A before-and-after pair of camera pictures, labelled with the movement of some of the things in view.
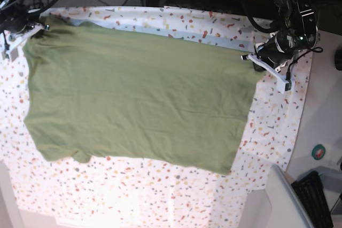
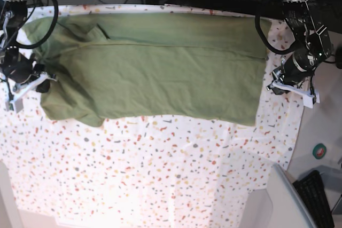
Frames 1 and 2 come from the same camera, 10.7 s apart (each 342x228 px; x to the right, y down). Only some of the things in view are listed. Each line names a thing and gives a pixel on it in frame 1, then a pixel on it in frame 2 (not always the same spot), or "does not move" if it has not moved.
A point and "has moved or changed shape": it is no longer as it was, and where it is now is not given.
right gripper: [277, 50] to [297, 67]
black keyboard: [309, 189] does not move
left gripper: [15, 18] to [17, 67]
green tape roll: [318, 151] does not move
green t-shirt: [106, 94] has moved or changed shape
